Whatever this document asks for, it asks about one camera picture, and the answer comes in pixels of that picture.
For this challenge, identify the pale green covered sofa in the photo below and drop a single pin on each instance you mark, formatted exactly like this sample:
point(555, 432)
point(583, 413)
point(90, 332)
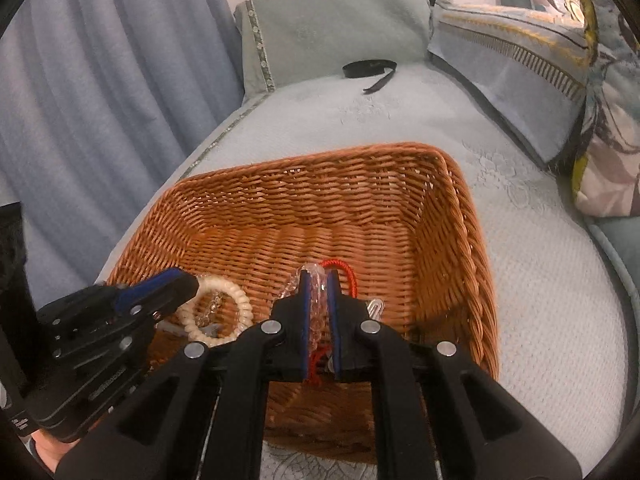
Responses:
point(350, 115)

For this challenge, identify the floral print cushion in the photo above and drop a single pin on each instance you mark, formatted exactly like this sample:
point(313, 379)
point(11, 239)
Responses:
point(610, 125)

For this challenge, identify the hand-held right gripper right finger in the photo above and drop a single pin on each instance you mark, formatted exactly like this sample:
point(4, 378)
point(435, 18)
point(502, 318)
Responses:
point(334, 320)

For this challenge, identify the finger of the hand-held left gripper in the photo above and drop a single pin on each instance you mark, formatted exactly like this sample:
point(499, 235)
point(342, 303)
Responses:
point(175, 296)
point(155, 285)

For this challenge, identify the black ribbon choker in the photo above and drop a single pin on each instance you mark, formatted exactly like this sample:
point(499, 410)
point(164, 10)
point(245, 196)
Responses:
point(367, 67)

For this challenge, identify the blue embroidered cushion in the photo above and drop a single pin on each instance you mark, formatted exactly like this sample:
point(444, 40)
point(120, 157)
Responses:
point(500, 55)

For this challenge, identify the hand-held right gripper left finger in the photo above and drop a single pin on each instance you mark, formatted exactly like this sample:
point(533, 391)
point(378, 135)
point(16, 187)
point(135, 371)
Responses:
point(303, 320)

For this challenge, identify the brown wicker basket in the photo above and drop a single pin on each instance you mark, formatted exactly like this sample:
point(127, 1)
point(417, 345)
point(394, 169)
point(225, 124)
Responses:
point(310, 220)

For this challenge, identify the grey metal hair clip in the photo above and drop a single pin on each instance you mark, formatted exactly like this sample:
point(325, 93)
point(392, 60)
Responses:
point(172, 328)

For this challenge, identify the blue curtain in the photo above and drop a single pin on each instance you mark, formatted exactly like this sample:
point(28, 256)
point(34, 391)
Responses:
point(100, 85)

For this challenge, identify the person's left hand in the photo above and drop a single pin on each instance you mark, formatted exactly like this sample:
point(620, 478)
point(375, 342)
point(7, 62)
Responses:
point(46, 452)

